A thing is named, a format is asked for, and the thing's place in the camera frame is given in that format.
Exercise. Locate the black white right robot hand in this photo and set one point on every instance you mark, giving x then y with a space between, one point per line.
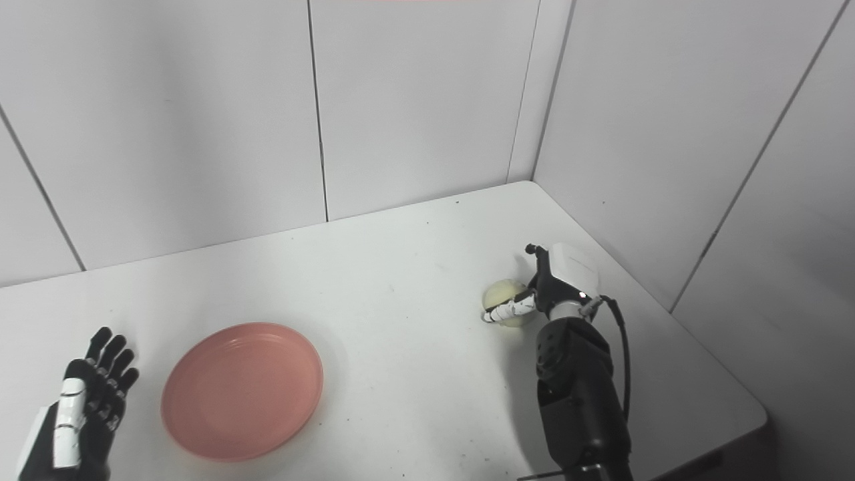
568 270

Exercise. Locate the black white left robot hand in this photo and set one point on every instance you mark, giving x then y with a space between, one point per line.
93 427

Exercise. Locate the pale yellow steamed bun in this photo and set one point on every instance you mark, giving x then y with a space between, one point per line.
504 292

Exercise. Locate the pink round plate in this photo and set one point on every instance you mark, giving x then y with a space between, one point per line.
242 391

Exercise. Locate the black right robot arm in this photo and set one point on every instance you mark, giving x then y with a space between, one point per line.
578 394

